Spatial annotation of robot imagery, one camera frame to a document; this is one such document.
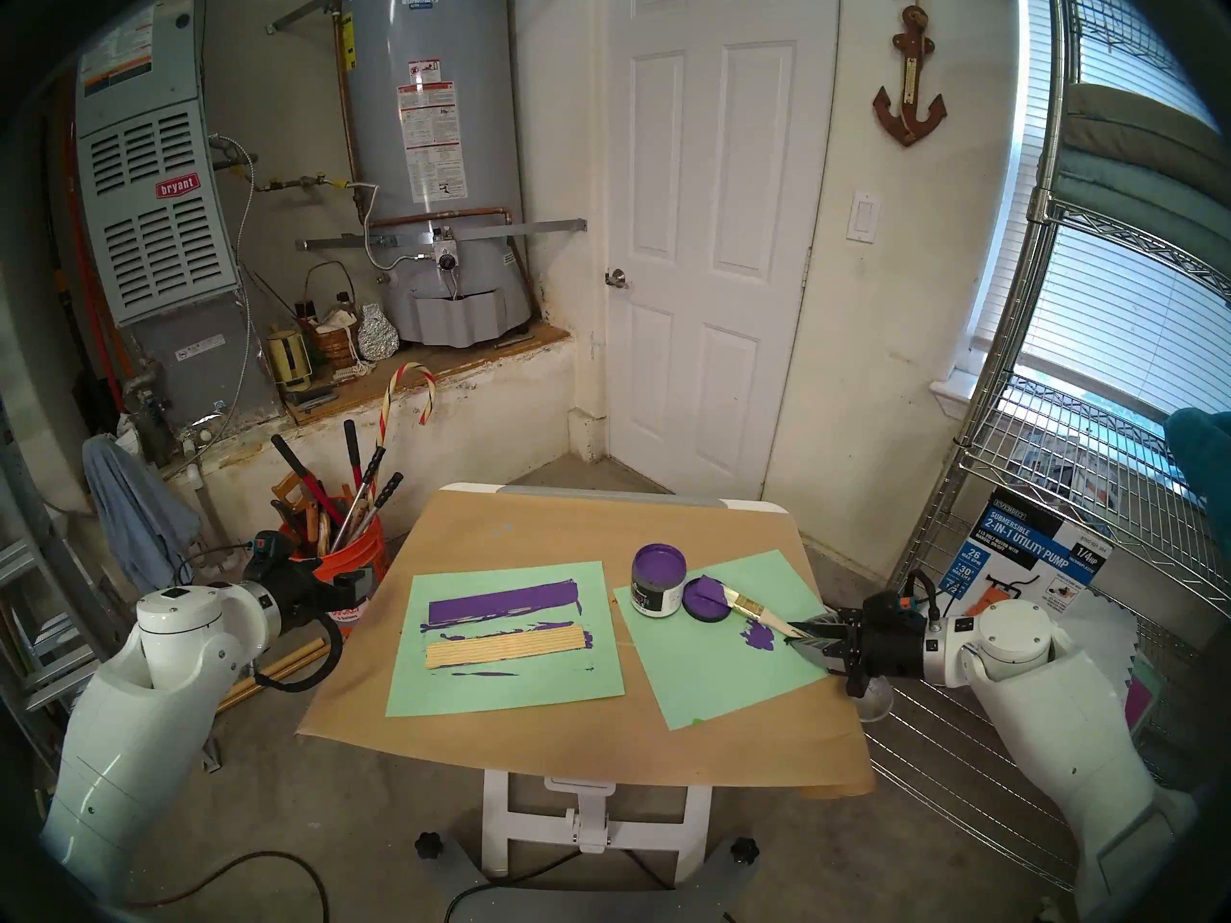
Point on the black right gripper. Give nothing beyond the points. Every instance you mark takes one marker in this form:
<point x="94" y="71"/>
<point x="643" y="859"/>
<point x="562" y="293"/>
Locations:
<point x="894" y="647"/>

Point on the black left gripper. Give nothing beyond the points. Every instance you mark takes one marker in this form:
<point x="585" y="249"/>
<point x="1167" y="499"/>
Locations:
<point x="308" y="594"/>

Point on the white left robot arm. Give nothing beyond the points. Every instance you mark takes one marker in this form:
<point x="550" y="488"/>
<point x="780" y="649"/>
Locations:
<point x="154" y="729"/>

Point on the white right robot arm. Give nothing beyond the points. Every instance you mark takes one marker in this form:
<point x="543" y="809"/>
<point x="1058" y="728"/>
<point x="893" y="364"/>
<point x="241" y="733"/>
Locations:
<point x="1058" y="719"/>

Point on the purple paint jar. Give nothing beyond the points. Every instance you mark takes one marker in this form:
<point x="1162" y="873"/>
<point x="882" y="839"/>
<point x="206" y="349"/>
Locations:
<point x="658" y="596"/>

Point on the orange plastic bucket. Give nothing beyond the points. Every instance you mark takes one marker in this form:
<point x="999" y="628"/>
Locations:
<point x="361" y="556"/>

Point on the clear glass bowl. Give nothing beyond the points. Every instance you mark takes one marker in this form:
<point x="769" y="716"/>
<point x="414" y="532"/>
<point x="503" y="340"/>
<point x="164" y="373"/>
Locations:
<point x="877" y="705"/>

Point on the wooden dowel sticks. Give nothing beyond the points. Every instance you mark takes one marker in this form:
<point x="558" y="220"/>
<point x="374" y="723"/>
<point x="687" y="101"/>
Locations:
<point x="288" y="666"/>

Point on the black-grip metal tool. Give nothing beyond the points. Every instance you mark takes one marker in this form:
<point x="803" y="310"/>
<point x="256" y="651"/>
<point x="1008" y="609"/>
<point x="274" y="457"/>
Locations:
<point x="373" y="464"/>
<point x="389" y="488"/>

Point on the light green paper sheet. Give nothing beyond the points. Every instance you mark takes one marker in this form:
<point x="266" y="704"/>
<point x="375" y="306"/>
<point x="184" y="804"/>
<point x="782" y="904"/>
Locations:
<point x="500" y="695"/>
<point x="721" y="681"/>

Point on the purple jar lid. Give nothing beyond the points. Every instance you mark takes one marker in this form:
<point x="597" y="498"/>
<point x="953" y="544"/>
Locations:
<point x="700" y="609"/>

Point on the striped candy cane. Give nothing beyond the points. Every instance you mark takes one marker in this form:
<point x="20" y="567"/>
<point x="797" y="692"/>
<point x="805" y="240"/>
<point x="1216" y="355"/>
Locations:
<point x="387" y="402"/>

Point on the blue hanging cloth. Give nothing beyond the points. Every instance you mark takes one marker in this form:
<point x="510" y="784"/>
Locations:
<point x="135" y="517"/>

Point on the utility pump box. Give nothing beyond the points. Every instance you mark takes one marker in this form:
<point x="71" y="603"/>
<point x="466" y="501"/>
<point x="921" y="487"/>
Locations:
<point x="1039" y="546"/>

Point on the wooden ledge board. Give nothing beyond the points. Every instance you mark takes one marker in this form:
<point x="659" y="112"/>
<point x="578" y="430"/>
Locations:
<point x="433" y="363"/>

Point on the yellow jug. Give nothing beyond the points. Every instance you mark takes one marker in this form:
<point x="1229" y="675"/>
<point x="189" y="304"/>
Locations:
<point x="288" y="359"/>

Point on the brown kraft paper cover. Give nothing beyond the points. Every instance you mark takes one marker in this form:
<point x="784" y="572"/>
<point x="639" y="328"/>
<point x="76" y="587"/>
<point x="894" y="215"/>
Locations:
<point x="539" y="748"/>

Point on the foil-wrapped bundle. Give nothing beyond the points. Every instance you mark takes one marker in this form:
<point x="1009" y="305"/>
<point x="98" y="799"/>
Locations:
<point x="377" y="335"/>

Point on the white window sill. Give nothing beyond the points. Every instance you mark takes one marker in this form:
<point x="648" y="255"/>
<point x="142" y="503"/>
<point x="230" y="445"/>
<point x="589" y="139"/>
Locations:
<point x="952" y="397"/>

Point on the white scalloped paper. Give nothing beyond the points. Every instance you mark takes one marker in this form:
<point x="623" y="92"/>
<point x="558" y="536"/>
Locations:
<point x="1106" y="633"/>

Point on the white panel door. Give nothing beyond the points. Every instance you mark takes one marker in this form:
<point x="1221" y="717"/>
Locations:
<point x="716" y="373"/>

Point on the magenta paper sheet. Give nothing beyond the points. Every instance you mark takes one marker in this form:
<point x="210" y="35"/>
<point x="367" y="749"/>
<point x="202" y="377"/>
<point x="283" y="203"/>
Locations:
<point x="1140" y="702"/>

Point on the grey metal ladder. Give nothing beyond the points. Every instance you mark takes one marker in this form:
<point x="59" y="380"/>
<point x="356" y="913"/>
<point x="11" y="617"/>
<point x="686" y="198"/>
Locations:
<point x="29" y="585"/>

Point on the grey Bryant furnace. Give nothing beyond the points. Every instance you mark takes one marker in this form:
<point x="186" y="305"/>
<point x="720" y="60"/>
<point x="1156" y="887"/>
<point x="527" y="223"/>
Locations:
<point x="154" y="258"/>

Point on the teal fabric object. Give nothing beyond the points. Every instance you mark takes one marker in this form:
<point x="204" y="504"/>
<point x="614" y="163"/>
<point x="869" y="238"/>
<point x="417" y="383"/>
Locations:
<point x="1197" y="455"/>

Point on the grey water heater tank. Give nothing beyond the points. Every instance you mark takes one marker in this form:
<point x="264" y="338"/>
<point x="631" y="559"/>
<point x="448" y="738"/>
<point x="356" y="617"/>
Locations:
<point x="385" y="162"/>

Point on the white window blinds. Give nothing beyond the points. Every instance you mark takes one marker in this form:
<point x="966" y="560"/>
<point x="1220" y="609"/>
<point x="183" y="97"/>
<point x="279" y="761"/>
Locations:
<point x="1125" y="335"/>

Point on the teal green cushion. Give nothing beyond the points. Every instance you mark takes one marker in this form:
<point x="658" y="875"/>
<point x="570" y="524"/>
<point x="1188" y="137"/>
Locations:
<point x="1125" y="210"/>

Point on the olive green cushion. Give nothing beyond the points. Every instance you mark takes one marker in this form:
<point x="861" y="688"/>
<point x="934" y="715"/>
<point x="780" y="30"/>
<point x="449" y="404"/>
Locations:
<point x="1144" y="128"/>

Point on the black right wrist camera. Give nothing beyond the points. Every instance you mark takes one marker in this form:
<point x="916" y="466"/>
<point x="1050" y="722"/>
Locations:
<point x="885" y="604"/>

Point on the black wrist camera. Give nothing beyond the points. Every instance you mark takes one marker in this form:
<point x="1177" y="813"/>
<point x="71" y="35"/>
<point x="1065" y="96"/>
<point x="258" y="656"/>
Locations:
<point x="885" y="604"/>
<point x="272" y="546"/>

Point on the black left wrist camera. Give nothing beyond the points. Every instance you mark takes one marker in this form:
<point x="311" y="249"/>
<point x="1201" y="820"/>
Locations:
<point x="272" y="546"/>

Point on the white light switch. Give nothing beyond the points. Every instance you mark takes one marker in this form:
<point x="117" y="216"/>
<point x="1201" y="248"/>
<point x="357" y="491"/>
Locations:
<point x="864" y="217"/>

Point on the rusty anchor wall decoration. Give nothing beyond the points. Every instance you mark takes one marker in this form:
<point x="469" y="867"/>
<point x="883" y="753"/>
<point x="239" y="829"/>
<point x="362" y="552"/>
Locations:
<point x="911" y="75"/>

